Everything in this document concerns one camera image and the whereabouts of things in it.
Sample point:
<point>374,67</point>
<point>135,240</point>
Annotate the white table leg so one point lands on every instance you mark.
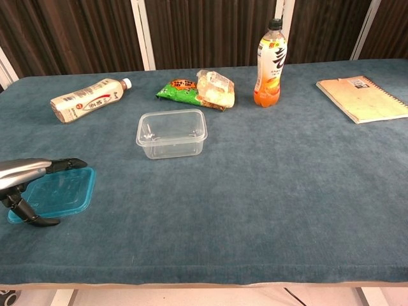
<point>63,298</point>

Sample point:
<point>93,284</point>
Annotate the clear bread bag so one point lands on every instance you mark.
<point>215,89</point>

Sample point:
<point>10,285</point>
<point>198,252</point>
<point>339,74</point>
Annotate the tan spiral notebook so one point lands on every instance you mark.
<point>360,99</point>

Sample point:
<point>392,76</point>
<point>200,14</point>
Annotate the clear plastic food container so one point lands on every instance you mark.
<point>172,134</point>

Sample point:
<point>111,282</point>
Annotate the orange juice bottle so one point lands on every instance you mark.
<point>267,79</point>

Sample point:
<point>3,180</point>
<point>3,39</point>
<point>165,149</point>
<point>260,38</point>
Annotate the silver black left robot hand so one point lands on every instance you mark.
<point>22,170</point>

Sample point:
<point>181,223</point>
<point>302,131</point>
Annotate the green snack bag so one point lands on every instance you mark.
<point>178,90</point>

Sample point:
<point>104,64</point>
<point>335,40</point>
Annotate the white partition post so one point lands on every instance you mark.
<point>143,35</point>
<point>365,28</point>
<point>285,9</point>
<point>6,68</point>

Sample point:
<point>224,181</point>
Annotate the blue table cloth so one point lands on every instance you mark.
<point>255,191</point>

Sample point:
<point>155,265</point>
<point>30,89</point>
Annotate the beige milk tea bottle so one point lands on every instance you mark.
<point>83,99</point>

